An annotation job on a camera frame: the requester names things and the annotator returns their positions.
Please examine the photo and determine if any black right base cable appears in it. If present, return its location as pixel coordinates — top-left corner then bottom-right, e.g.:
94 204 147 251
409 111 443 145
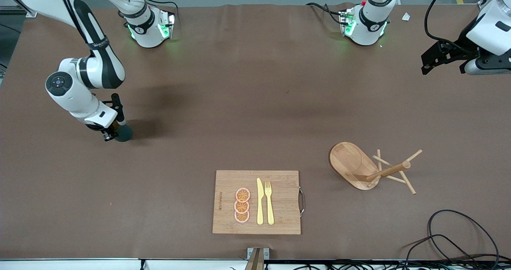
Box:
125 0 179 23

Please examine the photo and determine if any black looped cable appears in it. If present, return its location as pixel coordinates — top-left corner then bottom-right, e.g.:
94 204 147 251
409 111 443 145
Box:
399 209 500 262

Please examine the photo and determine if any bamboo cutting board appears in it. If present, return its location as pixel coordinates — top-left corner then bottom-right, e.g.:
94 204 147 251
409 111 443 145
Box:
212 170 305 235

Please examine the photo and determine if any wooden mug tree stand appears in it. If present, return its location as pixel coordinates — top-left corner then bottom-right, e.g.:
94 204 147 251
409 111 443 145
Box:
329 142 422 195

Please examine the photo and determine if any dark green cup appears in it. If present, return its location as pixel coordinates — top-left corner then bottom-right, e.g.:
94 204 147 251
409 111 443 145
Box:
113 124 133 143

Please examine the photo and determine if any yellow plastic knife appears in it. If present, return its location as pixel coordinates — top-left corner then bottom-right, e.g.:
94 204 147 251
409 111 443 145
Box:
257 178 264 225

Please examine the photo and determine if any black base cable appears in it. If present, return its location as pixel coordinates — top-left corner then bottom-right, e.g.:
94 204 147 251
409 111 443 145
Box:
306 2 345 25
125 0 179 23

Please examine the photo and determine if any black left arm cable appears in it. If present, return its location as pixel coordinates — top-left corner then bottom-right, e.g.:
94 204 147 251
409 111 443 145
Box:
424 0 475 49

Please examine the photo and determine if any black left base cable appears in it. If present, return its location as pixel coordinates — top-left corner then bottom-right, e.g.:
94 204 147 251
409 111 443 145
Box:
306 2 345 25

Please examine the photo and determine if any metal table bracket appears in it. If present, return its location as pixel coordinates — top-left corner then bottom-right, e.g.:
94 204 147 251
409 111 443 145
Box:
244 247 269 270

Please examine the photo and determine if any yellow plastic fork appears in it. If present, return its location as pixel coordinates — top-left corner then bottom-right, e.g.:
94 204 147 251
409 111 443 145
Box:
265 181 275 225

